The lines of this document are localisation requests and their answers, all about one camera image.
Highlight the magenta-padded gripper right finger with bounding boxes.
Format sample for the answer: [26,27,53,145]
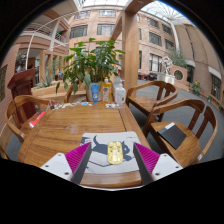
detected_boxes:
[133,142,184,186]

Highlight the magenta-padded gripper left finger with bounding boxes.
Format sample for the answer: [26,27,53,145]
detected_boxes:
[40,142,93,185]

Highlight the yellow computer mouse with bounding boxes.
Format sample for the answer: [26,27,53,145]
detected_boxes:
[106,140,124,165]

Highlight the white cat-print mouse pad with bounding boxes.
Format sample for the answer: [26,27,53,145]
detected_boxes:
[79,130,143,175]

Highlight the black notebook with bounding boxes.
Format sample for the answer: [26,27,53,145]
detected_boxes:
[157,122,188,150]

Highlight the red and white bag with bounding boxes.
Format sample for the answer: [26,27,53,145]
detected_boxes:
[28,110,48,129]

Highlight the blue tube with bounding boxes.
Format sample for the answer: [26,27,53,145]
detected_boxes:
[90,83,101,105]

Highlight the white pump bottle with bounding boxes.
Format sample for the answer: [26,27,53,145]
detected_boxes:
[114,79,127,107]

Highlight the yellow liquid bottle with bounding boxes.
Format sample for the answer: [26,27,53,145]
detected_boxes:
[101,77,113,104]

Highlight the white stone sculpture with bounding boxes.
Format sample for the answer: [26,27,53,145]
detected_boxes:
[156,55,177,85]

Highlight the green potted plant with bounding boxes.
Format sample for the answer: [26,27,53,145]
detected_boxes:
[55,37,126,102]

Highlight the dark red wooden pedestal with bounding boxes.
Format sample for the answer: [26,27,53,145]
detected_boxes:
[7,68,37,121]

